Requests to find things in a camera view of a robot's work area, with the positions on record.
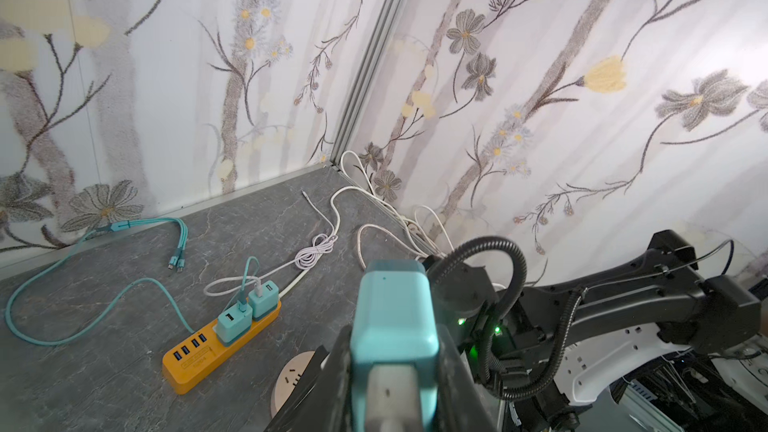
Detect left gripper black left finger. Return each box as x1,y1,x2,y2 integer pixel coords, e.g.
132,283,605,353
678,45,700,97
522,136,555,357
265,325,354,431

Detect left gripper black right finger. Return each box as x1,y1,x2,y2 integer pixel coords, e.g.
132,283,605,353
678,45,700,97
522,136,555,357
434,325,496,432

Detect round pink power socket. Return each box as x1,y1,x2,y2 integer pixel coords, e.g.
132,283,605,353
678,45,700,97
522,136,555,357
270,351,315,418

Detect teal charger adapter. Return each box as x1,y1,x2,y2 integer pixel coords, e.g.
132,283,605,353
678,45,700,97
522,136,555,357
214,301,253,346
247,281,280,321
350,259,440,431

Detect teal charging cable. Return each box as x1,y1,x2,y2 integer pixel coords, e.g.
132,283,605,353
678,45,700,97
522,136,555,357
4,216,262,348

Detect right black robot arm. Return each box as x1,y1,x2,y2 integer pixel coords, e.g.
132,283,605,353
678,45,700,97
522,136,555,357
423,230,761,431

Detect orange power strip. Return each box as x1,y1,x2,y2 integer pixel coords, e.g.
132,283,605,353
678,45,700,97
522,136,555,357
162,301,282,395

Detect white power strip cords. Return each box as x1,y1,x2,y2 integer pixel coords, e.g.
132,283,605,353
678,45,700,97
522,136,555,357
278,149,457,298

